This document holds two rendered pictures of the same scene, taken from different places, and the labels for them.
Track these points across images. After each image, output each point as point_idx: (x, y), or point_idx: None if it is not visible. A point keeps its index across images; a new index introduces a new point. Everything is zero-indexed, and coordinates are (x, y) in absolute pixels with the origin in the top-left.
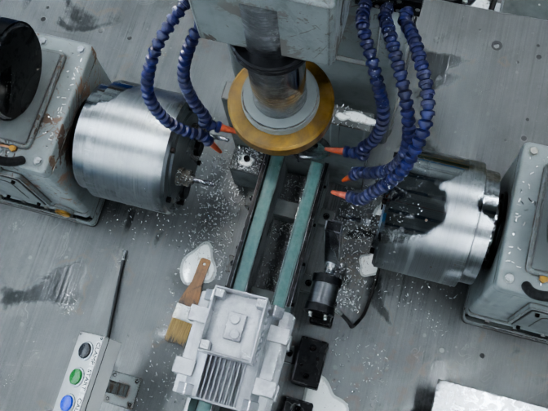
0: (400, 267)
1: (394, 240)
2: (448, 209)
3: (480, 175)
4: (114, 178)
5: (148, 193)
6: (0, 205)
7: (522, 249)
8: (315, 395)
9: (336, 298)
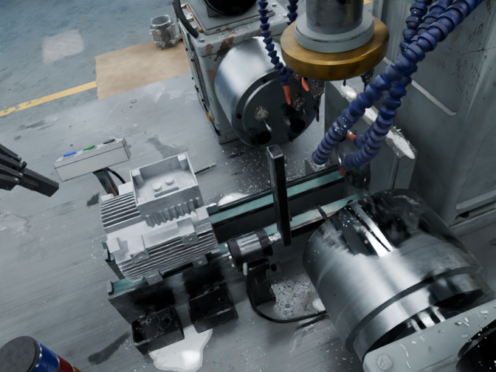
0: (315, 277)
1: (326, 238)
2: (395, 251)
3: (464, 260)
4: (225, 79)
5: (230, 100)
6: (200, 106)
7: (432, 355)
8: (193, 334)
9: (253, 258)
